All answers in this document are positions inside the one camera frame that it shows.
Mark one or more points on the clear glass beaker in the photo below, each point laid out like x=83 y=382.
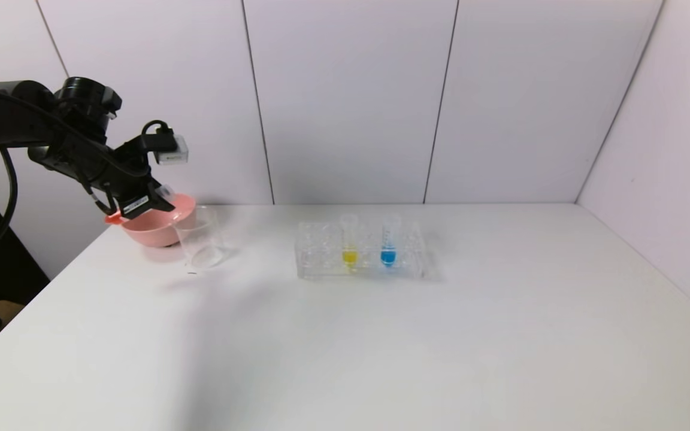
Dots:
x=201 y=242

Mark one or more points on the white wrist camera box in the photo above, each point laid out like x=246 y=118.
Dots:
x=172 y=149

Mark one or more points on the test tube with blue pigment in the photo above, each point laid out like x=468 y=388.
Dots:
x=387 y=256

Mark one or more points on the test tube with red pigment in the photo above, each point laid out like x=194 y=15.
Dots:
x=114 y=218

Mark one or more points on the pink plastic bowl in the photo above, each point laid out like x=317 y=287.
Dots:
x=159 y=230

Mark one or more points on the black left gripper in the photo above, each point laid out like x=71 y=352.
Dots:
x=139 y=206

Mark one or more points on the test tube with yellow pigment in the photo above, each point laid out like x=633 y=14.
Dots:
x=350 y=256

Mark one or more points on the clear acrylic test tube rack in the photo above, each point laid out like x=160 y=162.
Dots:
x=321 y=263

